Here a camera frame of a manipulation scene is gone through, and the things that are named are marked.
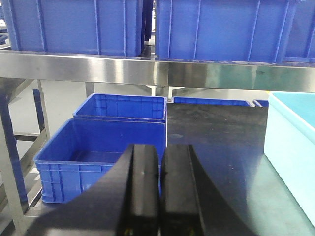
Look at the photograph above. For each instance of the blue crate shelf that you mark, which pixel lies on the blue crate shelf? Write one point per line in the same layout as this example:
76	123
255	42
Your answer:
224	30
98	27

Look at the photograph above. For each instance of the blue crate upper shelf right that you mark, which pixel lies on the blue crate upper shelf right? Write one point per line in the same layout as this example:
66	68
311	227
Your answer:
224	30

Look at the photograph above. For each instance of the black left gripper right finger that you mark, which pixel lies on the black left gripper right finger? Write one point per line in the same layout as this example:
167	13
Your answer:
191	205

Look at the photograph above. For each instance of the blue crate upper shelf left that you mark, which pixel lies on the blue crate upper shelf left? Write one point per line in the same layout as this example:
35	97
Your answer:
98	27

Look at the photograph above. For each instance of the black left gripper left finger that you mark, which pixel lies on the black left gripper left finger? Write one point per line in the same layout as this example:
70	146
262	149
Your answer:
123	202

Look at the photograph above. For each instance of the stainless steel shelf rail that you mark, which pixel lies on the stainless steel shelf rail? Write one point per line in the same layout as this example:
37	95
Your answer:
299	77

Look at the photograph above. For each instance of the light cyan plastic tub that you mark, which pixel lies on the light cyan plastic tub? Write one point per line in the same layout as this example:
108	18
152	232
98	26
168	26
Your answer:
290	144

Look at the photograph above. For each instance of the blue crate lower near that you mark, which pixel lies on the blue crate lower near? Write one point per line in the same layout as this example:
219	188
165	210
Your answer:
83	150

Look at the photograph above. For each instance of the blue crate behind table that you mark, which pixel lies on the blue crate behind table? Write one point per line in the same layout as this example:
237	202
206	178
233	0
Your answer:
209	101

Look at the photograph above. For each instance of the blue crate lower far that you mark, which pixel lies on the blue crate lower far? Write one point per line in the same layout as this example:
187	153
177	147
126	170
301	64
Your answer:
123	108

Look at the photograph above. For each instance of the blue crate far right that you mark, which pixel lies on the blue crate far right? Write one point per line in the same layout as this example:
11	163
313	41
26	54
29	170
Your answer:
301	45

